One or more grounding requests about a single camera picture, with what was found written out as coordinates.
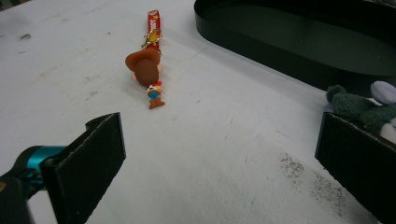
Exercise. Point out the green plush toy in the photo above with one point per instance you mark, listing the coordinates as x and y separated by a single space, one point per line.
362 107

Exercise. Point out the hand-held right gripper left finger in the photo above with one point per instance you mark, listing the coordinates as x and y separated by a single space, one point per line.
84 168

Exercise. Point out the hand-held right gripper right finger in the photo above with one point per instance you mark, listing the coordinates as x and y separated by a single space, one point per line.
361 161

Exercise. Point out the dark oval tray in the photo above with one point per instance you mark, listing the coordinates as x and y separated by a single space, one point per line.
299 40

